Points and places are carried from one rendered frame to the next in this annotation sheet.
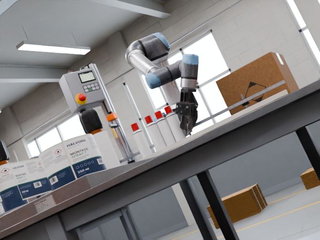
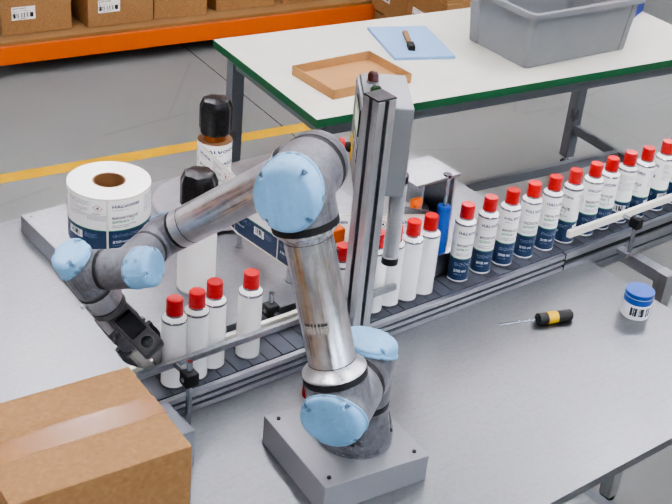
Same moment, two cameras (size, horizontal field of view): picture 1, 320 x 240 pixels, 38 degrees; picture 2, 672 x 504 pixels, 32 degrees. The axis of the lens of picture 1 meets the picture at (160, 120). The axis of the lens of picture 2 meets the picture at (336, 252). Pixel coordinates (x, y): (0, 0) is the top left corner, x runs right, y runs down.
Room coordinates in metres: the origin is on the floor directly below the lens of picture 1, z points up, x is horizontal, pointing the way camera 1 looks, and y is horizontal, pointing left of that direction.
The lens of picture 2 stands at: (3.27, -1.63, 2.36)
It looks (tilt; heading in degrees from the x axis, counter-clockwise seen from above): 30 degrees down; 118
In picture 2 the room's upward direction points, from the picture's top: 6 degrees clockwise
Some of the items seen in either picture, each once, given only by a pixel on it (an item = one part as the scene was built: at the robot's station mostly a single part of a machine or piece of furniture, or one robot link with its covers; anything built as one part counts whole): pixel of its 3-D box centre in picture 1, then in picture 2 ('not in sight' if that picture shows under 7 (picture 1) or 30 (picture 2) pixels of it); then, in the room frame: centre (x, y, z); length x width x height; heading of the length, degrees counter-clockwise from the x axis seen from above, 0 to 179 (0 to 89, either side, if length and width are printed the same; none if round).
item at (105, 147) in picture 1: (100, 143); (197, 230); (1.92, 0.27, 1.03); 0.09 x 0.09 x 0.30
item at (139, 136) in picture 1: (142, 143); (249, 313); (2.16, 0.12, 0.98); 0.05 x 0.05 x 0.20
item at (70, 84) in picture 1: (82, 90); (379, 134); (2.33, 0.30, 1.38); 0.17 x 0.10 x 0.19; 123
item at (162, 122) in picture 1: (166, 131); (196, 333); (2.12, 0.00, 0.98); 0.05 x 0.05 x 0.20
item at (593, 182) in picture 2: not in sight; (589, 198); (2.56, 1.11, 0.98); 0.05 x 0.05 x 0.20
